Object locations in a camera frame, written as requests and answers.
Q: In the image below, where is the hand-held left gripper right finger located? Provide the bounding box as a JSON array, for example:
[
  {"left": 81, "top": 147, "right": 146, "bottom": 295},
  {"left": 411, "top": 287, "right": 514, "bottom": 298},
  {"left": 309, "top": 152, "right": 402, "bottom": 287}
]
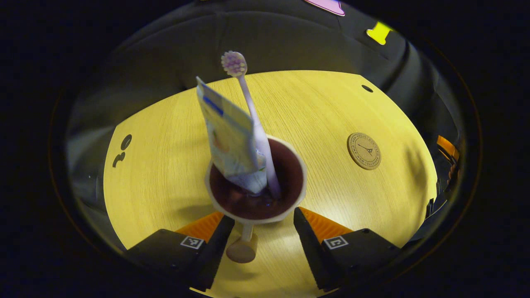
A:
[{"left": 293, "top": 207, "right": 402, "bottom": 291}]

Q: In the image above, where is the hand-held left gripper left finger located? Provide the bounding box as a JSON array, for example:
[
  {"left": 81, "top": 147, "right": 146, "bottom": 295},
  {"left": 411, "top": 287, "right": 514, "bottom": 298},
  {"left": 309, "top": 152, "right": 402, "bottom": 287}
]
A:
[{"left": 124, "top": 212, "right": 235, "bottom": 292}]

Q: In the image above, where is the beige cup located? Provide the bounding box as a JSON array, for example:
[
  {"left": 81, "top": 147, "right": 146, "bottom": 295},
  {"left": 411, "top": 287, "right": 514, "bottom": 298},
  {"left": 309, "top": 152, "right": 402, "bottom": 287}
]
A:
[{"left": 205, "top": 135, "right": 308, "bottom": 264}]

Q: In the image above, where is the round wooden coaster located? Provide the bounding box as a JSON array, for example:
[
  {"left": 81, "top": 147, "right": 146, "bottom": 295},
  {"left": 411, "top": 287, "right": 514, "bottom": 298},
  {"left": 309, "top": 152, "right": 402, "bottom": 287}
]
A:
[{"left": 347, "top": 132, "right": 382, "bottom": 171}]

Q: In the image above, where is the white toothpaste tube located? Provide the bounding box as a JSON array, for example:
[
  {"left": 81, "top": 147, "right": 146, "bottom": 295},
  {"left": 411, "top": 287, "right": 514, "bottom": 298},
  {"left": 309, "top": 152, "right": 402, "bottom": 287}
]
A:
[{"left": 196, "top": 76, "right": 268, "bottom": 195}]

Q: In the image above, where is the pale pink toothbrush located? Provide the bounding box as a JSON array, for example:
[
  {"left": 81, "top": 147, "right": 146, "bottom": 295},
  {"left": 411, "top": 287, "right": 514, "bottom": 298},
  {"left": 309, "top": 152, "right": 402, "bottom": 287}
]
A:
[{"left": 221, "top": 50, "right": 282, "bottom": 199}]

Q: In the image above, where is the black backdrop cloth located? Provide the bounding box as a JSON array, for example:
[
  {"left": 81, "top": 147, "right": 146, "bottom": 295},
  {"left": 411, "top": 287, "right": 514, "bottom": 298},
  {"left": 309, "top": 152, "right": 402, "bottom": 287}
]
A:
[{"left": 66, "top": 0, "right": 466, "bottom": 249}]

